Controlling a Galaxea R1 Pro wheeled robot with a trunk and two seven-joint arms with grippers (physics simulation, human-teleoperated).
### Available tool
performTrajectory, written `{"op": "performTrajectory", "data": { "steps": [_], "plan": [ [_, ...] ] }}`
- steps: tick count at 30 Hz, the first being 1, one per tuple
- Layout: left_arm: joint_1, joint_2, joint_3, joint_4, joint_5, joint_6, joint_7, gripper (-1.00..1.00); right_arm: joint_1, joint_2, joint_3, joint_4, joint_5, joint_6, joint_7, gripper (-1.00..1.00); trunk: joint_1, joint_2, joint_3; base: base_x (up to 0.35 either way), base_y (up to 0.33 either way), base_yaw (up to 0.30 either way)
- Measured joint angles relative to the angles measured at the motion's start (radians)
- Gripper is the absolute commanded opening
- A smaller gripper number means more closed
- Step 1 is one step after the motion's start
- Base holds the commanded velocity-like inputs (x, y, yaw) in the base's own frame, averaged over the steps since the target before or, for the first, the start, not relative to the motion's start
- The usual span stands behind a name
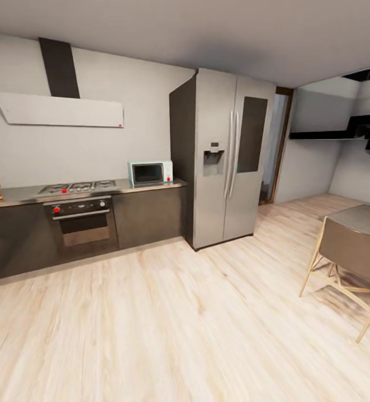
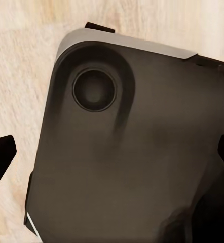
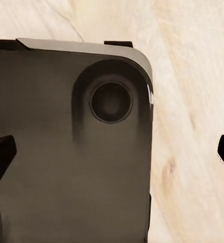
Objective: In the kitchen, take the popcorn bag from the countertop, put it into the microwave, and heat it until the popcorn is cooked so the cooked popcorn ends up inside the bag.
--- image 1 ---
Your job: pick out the microwave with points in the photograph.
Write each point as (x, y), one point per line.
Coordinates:
(150, 171)

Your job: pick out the fixed window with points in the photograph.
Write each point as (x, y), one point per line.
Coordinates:
(277, 132)

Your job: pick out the burner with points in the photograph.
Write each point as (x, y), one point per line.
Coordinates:
(72, 188)

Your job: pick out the oven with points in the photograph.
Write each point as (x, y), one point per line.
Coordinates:
(81, 224)

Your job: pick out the fridge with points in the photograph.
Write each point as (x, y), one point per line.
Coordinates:
(219, 128)

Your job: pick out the breakfast table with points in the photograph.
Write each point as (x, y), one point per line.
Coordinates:
(357, 218)

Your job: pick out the stairs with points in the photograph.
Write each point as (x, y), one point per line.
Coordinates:
(334, 109)

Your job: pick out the straight chair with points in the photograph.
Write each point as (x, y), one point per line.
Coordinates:
(347, 248)

